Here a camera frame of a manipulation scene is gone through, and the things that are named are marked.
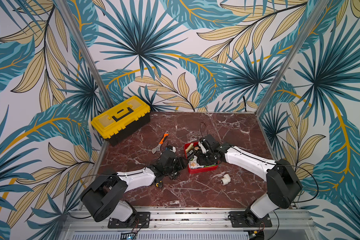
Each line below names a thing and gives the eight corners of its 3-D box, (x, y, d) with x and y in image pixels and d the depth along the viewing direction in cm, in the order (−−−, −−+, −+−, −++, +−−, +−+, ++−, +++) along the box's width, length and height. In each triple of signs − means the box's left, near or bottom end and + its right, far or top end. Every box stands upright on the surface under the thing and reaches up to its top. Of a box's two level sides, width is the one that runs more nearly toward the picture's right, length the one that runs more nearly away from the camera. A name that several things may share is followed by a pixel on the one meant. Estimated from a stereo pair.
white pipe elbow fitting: (221, 185, 87) (222, 183, 84) (219, 175, 90) (220, 173, 88) (230, 185, 87) (231, 183, 84) (228, 175, 90) (229, 173, 88)
